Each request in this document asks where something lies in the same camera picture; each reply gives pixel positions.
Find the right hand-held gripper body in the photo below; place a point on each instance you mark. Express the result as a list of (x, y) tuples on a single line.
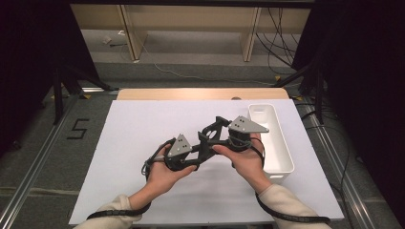
[(243, 125)]

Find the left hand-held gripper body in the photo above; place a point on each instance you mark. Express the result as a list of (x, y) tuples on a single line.
[(180, 149)]

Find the white plastic bin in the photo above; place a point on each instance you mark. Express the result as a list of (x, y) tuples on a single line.
[(273, 143)]

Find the person's left hand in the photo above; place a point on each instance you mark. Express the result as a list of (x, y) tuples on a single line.
[(168, 179)]

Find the person's right hand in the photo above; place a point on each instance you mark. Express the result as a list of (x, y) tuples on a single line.
[(248, 165)]

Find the black metal stand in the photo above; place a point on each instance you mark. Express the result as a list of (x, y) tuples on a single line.
[(58, 95), (318, 95)]

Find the light wooden shelf unit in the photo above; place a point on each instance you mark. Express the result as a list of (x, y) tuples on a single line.
[(191, 19)]

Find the small white floor object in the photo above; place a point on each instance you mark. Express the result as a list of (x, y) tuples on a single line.
[(106, 39)]

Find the black curtain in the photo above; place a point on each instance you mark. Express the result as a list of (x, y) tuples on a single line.
[(31, 47), (366, 63)]

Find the aluminium floor rail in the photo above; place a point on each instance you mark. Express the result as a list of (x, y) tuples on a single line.
[(35, 165), (337, 171)]

